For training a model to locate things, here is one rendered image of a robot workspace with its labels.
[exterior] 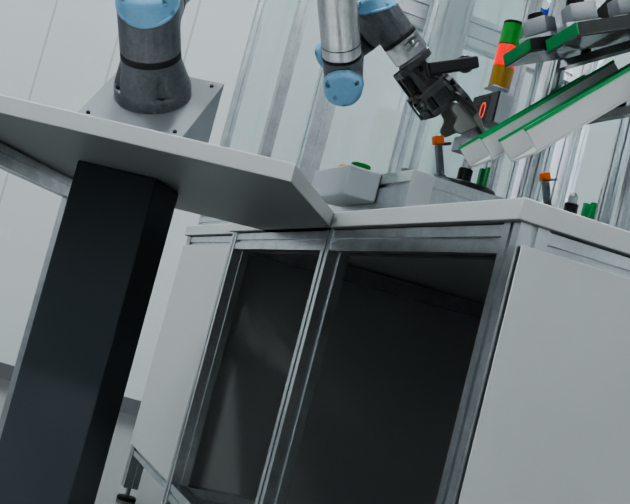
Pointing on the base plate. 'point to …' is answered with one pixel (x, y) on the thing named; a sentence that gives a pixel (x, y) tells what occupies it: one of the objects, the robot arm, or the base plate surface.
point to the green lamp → (511, 33)
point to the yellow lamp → (501, 76)
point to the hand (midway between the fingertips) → (477, 131)
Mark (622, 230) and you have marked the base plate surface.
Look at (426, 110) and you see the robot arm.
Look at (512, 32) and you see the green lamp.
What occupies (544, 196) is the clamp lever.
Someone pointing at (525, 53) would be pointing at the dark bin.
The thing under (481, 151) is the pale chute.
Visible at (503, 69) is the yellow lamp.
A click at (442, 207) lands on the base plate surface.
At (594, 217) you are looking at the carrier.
